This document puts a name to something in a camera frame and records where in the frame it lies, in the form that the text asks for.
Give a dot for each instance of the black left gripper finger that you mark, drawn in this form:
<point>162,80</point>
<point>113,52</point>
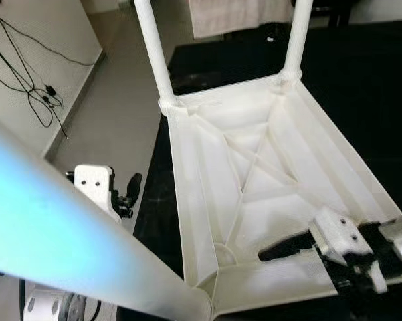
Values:
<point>134,187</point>

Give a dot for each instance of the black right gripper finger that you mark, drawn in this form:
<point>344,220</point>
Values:
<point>284,249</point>

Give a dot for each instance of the white plastic table leg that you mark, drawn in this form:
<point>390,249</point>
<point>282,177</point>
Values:
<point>297,37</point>
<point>67,234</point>
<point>152,53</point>

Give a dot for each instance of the white plastic table top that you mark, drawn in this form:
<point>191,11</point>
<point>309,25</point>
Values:
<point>254,167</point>

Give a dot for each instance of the black tablecloth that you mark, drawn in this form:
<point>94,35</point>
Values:
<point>361,87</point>

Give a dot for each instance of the white cloth covered bench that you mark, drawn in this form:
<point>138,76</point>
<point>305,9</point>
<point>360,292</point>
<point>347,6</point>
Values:
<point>241,17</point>

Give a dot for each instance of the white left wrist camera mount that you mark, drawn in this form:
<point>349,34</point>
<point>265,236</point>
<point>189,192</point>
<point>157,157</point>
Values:
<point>97,184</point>

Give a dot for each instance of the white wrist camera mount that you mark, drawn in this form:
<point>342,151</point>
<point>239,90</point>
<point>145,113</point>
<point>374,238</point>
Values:
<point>97,184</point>
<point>341,234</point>

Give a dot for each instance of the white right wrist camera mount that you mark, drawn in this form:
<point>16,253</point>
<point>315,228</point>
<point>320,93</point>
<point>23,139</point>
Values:
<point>341,234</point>

